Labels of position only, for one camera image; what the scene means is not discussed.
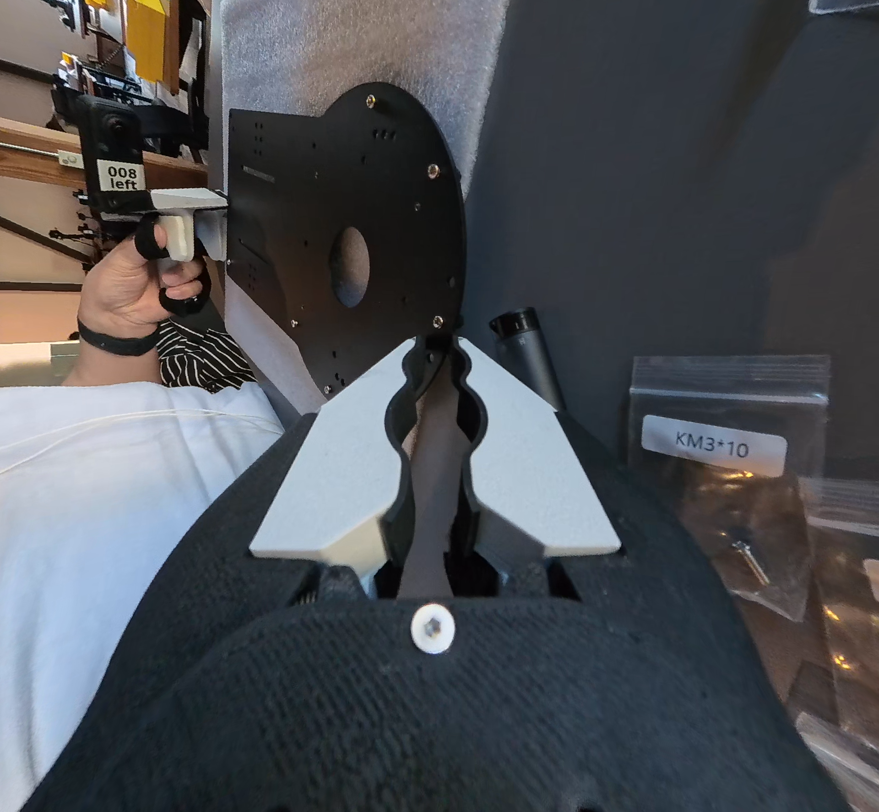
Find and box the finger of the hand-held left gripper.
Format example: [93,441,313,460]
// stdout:
[146,185,232,261]

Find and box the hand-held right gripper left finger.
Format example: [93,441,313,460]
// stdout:
[249,337,423,583]

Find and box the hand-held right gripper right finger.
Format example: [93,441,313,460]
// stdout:
[450,334,624,574]

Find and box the black metal plate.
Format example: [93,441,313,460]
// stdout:
[227,82,468,402]

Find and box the person's left forearm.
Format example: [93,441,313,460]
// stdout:
[60,338,166,388]

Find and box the dark grey desk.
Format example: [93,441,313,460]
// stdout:
[206,0,879,812]

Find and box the person's left hand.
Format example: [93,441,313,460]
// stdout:
[77,223,210,346]

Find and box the wooden shelving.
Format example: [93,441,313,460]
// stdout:
[0,118,207,189]

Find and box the black tube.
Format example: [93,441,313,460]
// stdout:
[489,307,568,414]

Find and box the clear bag with white label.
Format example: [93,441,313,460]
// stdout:
[628,354,832,622]

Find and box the black white striped cloth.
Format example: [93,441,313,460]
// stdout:
[157,322,257,392]

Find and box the black wristband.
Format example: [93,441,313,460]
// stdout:
[77,317,163,357]

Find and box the silver screw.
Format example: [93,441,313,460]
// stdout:
[730,539,770,584]

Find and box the white foam sheet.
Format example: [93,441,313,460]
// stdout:
[218,0,524,418]

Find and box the clear plastic zip bag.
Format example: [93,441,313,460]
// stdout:
[783,475,879,737]

